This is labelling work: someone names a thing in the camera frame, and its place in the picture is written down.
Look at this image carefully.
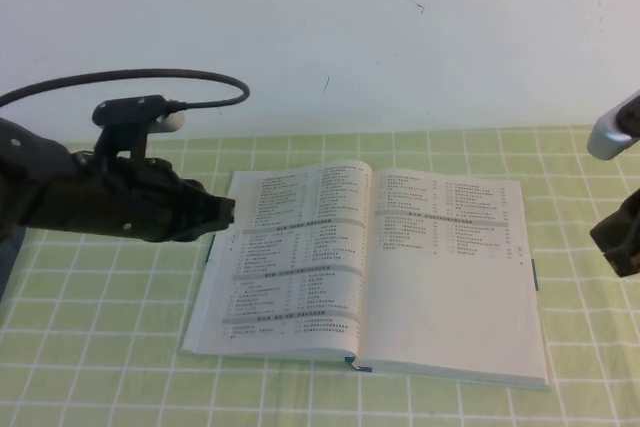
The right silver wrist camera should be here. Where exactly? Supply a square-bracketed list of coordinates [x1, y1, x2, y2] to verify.
[587, 91, 640, 161]

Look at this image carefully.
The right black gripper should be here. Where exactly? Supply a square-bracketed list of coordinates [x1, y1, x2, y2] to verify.
[589, 191, 640, 278]

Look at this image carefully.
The black left camera cable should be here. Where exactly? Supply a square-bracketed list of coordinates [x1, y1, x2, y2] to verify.
[0, 68, 251, 113]

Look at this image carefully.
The printed book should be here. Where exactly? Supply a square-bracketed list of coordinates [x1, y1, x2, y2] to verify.
[179, 159, 551, 392]

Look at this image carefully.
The green checked tablecloth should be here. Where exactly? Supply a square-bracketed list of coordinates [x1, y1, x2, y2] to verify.
[0, 124, 640, 427]

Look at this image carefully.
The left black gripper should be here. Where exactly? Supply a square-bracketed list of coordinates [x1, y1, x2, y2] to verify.
[59, 146, 236, 244]

